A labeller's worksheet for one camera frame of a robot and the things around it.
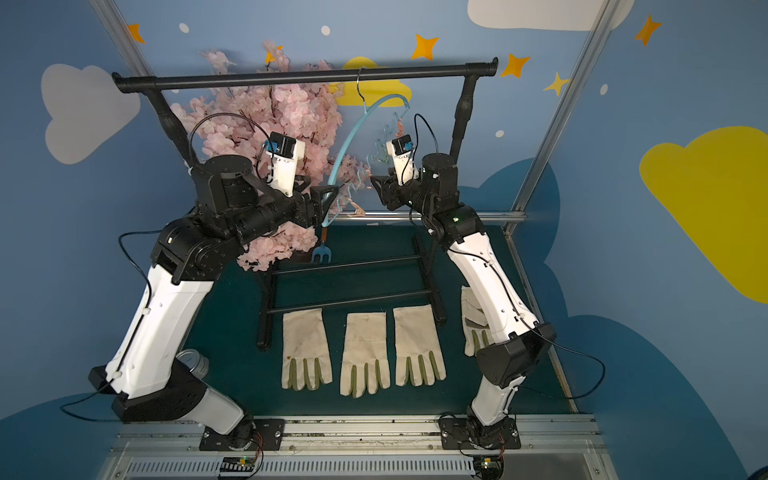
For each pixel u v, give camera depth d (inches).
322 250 44.8
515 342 17.0
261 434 28.9
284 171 18.1
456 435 29.0
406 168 22.1
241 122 29.9
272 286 39.9
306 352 34.8
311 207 19.3
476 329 36.7
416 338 35.9
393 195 24.2
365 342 35.5
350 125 33.8
